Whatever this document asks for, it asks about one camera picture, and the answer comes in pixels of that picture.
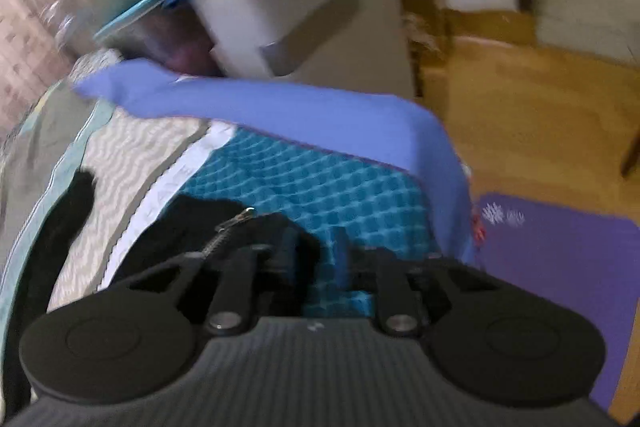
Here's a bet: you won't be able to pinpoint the purple yoga mat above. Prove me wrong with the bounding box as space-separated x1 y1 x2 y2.
478 193 639 409

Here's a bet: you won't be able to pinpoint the patterned teal bedsheet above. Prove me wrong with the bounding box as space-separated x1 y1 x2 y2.
0 76 442 413

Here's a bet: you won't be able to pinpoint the black pants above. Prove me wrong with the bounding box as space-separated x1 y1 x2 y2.
2 170 321 405

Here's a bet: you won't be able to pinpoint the blue periwinkle cloth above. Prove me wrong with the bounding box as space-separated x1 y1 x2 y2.
73 60 475 263

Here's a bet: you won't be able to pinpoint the white plastic bin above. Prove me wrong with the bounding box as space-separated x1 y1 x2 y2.
189 0 330 79

